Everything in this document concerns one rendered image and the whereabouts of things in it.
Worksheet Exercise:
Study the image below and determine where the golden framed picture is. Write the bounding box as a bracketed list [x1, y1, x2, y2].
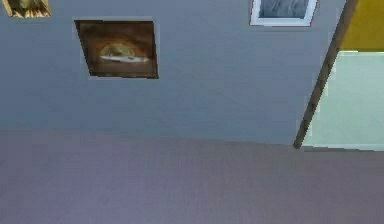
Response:
[1, 0, 52, 19]

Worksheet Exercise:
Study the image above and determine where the white framed grey picture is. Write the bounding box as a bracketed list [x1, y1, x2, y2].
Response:
[249, 0, 319, 28]

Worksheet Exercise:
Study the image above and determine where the brown door frame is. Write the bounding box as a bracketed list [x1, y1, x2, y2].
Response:
[292, 0, 360, 150]

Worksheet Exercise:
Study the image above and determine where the dark brown framed picture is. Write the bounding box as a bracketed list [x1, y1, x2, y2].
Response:
[73, 19, 160, 80]

